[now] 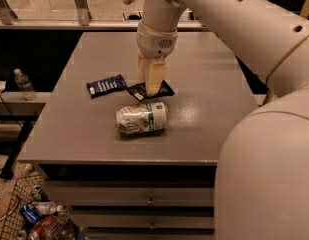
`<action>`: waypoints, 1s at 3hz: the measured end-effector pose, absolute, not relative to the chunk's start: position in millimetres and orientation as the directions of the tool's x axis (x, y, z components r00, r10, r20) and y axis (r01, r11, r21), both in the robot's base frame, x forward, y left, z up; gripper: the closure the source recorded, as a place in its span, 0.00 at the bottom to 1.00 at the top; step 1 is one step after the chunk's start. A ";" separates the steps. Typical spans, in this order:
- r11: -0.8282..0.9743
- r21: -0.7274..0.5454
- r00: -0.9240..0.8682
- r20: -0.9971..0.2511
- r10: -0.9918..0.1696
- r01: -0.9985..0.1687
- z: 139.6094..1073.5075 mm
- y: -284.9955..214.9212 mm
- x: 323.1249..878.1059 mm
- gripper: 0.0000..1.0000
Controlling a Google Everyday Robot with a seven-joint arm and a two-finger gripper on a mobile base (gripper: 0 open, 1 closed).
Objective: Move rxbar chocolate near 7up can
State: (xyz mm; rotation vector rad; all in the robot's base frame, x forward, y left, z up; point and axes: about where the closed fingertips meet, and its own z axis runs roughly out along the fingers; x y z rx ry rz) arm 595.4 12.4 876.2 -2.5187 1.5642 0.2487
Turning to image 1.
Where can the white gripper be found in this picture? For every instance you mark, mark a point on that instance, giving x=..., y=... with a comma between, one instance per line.
x=155, y=41

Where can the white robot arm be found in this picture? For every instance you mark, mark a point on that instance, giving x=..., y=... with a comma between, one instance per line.
x=262, y=178

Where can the crushed white green 7up can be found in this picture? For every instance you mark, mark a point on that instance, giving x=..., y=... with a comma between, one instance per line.
x=142, y=118

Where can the blue rxbar wrapper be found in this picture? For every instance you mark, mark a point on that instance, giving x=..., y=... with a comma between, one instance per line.
x=106, y=86

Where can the green soda can in basket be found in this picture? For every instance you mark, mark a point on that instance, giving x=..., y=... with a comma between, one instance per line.
x=38, y=194

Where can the blue soda can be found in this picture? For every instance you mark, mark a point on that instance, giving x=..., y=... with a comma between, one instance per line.
x=31, y=215

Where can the red soda can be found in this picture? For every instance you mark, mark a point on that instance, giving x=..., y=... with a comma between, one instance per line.
x=36, y=233

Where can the grey drawer cabinet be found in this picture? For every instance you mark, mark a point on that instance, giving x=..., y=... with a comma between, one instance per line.
x=154, y=186

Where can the clear plastic water bottle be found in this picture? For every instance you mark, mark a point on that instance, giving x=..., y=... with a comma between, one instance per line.
x=25, y=85

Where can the grey side bench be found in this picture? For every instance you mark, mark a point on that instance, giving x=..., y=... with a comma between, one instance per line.
x=15, y=110

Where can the plastic bottle in basket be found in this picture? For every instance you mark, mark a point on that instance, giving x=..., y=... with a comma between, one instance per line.
x=48, y=208

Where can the metal railing frame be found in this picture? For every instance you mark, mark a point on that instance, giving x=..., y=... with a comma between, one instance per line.
x=70, y=14

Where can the wire mesh basket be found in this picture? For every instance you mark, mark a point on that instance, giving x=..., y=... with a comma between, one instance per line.
x=16, y=228

